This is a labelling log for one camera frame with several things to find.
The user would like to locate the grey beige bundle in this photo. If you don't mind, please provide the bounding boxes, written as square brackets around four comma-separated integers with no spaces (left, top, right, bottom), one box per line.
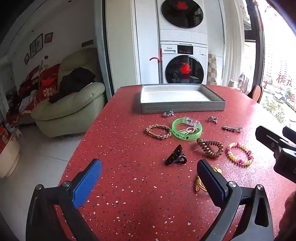
[228,72,250,93]

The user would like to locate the metal pole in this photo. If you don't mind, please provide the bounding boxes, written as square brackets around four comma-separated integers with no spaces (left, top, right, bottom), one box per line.
[38,56,49,93]

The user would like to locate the large dark picture frame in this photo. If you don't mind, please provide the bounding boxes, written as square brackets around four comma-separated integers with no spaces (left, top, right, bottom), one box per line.
[30,34,43,57]

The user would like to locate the black claw hair clip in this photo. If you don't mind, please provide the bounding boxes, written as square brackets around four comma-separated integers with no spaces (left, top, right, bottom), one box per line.
[165,144,187,166]

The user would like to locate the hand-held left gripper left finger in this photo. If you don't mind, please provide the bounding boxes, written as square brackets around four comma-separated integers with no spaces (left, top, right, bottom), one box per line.
[25,159,103,241]

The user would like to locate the white bin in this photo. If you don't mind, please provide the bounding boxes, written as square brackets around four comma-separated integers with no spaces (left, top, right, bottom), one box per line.
[0,137,21,179]

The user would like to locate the clear plastic hair clip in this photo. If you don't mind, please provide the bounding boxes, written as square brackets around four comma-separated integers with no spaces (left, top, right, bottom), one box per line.
[183,116,200,127]

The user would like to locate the green translucent bangle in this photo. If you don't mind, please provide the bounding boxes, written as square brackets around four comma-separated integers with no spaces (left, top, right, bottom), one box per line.
[171,118,203,141]

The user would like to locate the brown spiral hair tie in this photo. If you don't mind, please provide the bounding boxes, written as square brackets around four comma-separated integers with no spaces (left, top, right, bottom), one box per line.
[196,138,224,159]

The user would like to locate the person's right forearm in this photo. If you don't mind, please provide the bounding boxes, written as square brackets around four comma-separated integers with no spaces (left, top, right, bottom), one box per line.
[275,192,296,241]

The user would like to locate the white dryer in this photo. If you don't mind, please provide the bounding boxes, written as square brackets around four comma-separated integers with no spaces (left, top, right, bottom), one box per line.
[156,0,208,42]

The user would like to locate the red window sticker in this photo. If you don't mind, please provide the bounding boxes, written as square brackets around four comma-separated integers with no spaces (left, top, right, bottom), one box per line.
[276,73,296,102]

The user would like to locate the beige checkered panel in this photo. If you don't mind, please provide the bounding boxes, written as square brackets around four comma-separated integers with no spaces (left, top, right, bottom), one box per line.
[208,54,218,85]

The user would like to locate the pale green leather sofa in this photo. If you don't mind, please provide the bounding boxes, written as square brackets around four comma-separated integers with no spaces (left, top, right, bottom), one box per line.
[31,47,107,138]

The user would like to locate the beige chain-link bracelet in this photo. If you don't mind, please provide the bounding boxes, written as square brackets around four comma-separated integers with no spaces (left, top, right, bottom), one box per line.
[146,124,172,140]

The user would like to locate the red handled mop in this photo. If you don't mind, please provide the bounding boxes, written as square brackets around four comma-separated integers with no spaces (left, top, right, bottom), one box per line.
[149,48,163,84]

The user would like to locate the pink yellow spiral hair tie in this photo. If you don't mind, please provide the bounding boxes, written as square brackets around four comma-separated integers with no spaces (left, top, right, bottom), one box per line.
[225,142,254,165]

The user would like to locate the rhinestone barrette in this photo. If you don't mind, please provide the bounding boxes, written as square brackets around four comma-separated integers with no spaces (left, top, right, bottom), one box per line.
[222,125,243,132]

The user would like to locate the gold hair clip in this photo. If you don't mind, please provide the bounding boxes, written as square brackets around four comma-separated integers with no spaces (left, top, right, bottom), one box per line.
[194,168,223,193]

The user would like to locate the white curtain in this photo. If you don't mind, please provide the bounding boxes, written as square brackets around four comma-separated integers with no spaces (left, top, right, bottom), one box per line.
[221,0,247,87]

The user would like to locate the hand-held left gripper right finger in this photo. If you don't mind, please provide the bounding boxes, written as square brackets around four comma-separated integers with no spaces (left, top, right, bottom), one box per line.
[196,159,275,241]

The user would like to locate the grey jewelry tray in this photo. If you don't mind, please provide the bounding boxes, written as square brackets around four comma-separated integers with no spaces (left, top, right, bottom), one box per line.
[140,84,226,114]

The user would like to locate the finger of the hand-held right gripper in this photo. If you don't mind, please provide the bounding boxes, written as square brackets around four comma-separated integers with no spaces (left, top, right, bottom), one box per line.
[255,126,290,159]
[282,126,296,151]

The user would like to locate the black clothes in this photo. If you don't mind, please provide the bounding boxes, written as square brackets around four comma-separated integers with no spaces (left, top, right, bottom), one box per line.
[48,67,96,104]

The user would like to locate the red printed cloth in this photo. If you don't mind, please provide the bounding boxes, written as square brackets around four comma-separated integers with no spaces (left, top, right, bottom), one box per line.
[18,64,62,102]

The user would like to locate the beige looped hair clip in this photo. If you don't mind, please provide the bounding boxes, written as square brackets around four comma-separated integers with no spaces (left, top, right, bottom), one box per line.
[178,126,197,135]

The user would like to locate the pile of clothes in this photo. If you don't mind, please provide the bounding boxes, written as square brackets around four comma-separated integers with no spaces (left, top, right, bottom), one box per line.
[5,88,40,130]

